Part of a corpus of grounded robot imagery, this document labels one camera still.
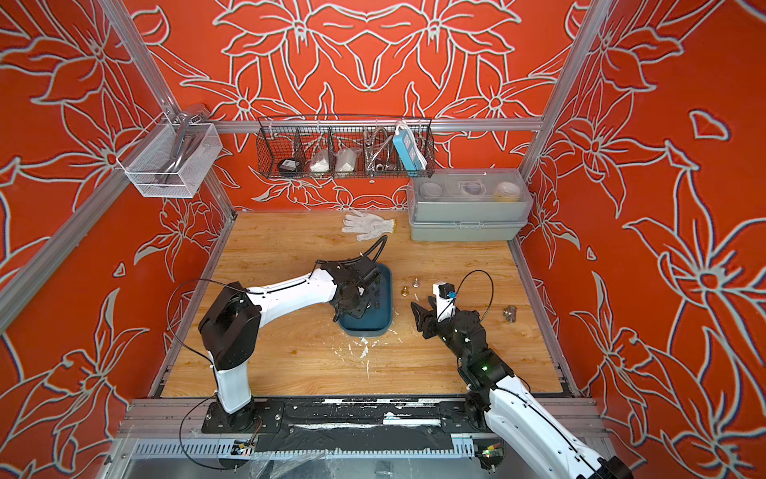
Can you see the clear plastic wall bin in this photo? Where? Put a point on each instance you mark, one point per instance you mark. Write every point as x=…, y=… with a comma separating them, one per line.
x=144, y=167

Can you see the metal tool in clear bin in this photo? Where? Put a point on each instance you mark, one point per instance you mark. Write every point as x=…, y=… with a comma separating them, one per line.
x=186, y=118

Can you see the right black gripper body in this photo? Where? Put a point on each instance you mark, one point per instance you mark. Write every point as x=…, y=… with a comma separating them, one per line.
x=446, y=332

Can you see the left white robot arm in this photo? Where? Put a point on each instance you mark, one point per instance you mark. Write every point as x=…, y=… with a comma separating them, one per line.
x=230, y=329

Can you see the teal plastic storage box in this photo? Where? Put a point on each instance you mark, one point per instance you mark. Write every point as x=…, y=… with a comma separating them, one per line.
x=379, y=315

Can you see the white knit glove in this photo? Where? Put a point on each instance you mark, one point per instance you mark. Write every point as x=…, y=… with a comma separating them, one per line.
x=366, y=227

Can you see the black wire wall basket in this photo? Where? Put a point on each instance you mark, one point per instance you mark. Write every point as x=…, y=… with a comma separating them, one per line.
x=296, y=137

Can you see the metal tongs in basket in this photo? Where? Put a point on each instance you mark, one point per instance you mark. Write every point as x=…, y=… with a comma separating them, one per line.
x=377, y=149

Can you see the black item in basket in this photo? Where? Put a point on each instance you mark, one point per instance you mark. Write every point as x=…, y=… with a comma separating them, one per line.
x=289, y=168

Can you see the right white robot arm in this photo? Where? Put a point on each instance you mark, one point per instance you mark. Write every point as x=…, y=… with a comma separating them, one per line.
x=499, y=400

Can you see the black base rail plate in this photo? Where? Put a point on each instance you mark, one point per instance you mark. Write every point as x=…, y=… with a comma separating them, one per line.
x=356, y=424

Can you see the small metal object far right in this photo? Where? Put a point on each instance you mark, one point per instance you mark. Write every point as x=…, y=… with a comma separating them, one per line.
x=510, y=313

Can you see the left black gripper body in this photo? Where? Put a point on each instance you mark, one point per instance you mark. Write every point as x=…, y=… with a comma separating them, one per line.
x=358, y=305

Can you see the white bag in basket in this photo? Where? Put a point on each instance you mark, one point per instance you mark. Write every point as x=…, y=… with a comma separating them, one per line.
x=346, y=162
x=320, y=162

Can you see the grey lidded storage container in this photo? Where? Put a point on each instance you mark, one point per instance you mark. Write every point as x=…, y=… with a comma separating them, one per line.
x=468, y=205

